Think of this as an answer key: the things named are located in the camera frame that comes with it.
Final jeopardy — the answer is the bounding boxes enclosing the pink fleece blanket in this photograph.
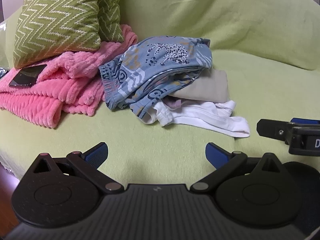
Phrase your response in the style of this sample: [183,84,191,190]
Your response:
[0,24,139,129]

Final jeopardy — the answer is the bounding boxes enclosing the white garment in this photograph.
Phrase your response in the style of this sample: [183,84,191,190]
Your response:
[142,100,251,139]

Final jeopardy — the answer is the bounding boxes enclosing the small purple garment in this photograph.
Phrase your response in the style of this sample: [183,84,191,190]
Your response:
[162,98,182,109]

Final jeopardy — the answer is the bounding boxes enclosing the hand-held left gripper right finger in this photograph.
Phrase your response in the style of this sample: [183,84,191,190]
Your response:
[190,142,285,193]

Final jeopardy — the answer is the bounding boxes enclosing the black smartphone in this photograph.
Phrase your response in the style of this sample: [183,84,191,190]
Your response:
[9,64,48,88]

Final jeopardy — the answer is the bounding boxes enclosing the beige folded cloth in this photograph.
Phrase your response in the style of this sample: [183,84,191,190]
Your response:
[170,69,229,104]

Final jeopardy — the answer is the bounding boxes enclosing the large green zigzag pillow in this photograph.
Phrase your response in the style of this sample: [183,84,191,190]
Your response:
[12,0,102,68]

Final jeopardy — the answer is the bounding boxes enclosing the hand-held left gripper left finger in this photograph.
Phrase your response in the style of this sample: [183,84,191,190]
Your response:
[33,142,123,194]

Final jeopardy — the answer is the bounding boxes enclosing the blue patterned shorts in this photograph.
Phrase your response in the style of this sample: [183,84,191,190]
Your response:
[99,35,213,119]

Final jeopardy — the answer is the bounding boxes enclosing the sofa with green cover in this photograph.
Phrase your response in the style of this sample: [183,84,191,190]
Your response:
[0,0,320,180]

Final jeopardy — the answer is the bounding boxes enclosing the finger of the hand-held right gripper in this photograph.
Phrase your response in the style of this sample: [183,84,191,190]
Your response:
[290,117,320,126]
[257,119,295,145]

